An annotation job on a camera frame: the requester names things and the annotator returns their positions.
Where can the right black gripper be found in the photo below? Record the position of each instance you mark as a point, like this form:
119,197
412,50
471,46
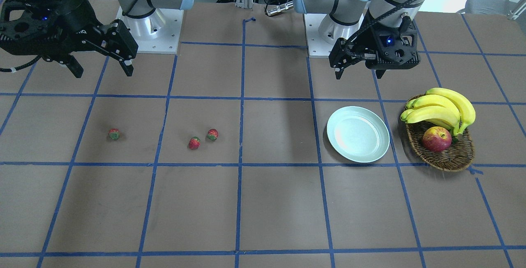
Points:
75,16

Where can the light green plate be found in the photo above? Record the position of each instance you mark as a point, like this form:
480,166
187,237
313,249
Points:
358,134

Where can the wicker basket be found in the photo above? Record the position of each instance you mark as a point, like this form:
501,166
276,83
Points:
457,157

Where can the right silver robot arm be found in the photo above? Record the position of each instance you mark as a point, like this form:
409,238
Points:
137,9

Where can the yellow banana bunch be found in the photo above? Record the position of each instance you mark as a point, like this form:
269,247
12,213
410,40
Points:
443,107

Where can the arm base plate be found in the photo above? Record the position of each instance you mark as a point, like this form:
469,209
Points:
324,38
158,33

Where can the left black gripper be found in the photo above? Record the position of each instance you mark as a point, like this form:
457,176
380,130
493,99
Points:
370,39

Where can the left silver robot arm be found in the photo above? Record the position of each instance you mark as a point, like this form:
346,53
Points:
390,13

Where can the red apple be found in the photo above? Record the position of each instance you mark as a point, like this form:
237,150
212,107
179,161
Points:
436,139

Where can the strawberry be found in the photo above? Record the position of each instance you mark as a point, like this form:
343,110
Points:
194,143
212,134
114,134

